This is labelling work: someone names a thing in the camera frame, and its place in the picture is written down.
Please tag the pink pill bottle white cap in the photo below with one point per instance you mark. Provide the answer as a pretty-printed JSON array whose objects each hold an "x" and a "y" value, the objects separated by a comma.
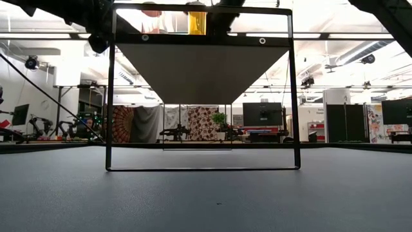
[{"x": 154, "y": 19}]

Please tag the black background robot arm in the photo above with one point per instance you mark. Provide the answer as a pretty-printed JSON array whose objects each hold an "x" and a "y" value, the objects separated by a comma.
[
  {"x": 40, "y": 124},
  {"x": 66, "y": 127}
]

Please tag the wooden shelf with black frame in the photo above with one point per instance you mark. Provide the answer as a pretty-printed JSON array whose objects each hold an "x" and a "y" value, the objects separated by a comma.
[{"x": 202, "y": 74}]

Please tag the black metal rack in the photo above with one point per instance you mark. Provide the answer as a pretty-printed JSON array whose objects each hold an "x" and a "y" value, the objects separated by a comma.
[{"x": 90, "y": 103}]

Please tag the background work table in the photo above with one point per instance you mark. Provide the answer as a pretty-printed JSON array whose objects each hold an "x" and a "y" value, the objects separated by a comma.
[{"x": 262, "y": 132}]

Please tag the black aluminium table frame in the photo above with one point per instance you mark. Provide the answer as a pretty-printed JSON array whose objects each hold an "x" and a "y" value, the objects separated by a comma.
[{"x": 64, "y": 147}]

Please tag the black computer monitor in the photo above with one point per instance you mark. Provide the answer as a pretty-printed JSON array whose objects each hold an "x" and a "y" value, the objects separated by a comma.
[
  {"x": 397, "y": 111},
  {"x": 20, "y": 114},
  {"x": 262, "y": 114}
]

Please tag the black room partition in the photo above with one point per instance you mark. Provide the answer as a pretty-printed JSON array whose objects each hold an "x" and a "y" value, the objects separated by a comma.
[{"x": 347, "y": 122}]

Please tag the person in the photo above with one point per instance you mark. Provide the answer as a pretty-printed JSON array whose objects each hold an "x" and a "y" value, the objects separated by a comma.
[{"x": 88, "y": 125}]

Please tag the black robot on background table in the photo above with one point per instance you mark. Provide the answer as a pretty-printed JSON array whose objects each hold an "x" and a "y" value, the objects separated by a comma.
[{"x": 176, "y": 132}]

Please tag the red storage bin shelf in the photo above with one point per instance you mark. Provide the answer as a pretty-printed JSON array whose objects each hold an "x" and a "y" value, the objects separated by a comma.
[{"x": 318, "y": 130}]

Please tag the small background potted plant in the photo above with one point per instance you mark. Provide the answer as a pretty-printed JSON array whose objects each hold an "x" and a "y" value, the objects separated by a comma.
[{"x": 219, "y": 120}]

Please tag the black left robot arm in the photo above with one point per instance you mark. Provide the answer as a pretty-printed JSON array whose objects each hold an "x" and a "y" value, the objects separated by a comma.
[{"x": 64, "y": 13}]

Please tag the white round column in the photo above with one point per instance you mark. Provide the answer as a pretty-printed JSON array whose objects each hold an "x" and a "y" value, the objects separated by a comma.
[{"x": 336, "y": 96}]

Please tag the white patterned cloth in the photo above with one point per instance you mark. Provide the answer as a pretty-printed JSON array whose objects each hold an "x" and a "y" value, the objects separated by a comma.
[{"x": 175, "y": 116}]

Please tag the floral patterned panel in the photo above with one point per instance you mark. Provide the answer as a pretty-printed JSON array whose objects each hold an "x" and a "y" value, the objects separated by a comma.
[{"x": 375, "y": 125}]

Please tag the grey hanging cloth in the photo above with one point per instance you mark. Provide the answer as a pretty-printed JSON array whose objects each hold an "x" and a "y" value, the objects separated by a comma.
[{"x": 148, "y": 124}]

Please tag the red circle patterned cloth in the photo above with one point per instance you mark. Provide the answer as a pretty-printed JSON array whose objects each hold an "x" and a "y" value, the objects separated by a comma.
[{"x": 201, "y": 124}]

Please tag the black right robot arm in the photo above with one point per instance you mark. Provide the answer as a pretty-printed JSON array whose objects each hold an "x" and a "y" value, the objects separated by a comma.
[{"x": 386, "y": 19}]

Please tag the black ceiling rail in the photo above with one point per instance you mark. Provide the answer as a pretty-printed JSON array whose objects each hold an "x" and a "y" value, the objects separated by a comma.
[{"x": 48, "y": 35}]

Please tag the black ceiling mounted device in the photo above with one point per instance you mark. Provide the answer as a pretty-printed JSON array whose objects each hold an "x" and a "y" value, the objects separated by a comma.
[{"x": 308, "y": 81}]

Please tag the black ceiling projector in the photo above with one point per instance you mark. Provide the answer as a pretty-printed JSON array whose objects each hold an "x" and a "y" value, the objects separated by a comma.
[{"x": 368, "y": 59}]

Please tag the orange mandala tapestry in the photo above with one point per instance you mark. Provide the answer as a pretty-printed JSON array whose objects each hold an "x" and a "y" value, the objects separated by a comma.
[{"x": 122, "y": 124}]

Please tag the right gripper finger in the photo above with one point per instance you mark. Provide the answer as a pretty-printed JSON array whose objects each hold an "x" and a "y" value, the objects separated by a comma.
[{"x": 222, "y": 19}]

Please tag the black ceiling camera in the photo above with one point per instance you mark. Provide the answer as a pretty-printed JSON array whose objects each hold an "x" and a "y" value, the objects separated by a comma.
[{"x": 31, "y": 62}]

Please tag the amber pill bottle white cap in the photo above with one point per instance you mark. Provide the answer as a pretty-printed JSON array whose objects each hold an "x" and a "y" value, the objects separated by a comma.
[{"x": 197, "y": 22}]

